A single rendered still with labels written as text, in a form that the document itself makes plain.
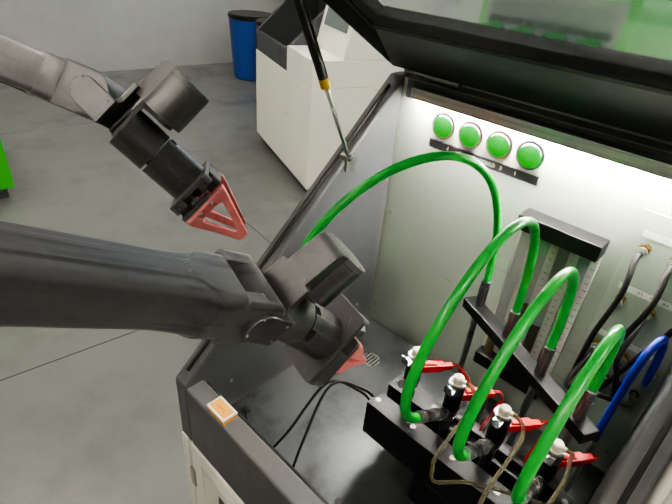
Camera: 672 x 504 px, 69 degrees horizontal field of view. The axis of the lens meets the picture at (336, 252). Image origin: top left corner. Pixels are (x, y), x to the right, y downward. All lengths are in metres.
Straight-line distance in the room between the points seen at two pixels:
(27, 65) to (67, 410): 1.76
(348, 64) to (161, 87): 2.91
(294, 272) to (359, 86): 3.15
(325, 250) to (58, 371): 2.09
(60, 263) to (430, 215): 0.85
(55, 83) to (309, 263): 0.40
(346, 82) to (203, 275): 3.19
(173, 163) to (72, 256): 0.34
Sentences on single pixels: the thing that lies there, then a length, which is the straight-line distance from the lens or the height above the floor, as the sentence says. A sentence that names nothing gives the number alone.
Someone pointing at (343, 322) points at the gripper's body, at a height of 1.29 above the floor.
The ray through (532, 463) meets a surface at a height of 1.21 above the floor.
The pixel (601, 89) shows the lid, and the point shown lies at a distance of 0.77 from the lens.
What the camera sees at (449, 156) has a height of 1.42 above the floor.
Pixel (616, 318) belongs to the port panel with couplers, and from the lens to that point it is 0.98.
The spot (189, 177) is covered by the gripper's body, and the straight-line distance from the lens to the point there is 0.67.
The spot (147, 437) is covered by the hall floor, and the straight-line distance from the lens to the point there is 2.15.
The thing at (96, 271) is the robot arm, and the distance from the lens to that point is 0.35.
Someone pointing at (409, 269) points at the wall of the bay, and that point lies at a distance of 1.16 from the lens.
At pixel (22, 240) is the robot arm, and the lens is 0.34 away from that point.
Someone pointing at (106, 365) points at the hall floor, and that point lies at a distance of 2.45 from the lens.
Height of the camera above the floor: 1.67
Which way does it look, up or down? 33 degrees down
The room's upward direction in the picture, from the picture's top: 5 degrees clockwise
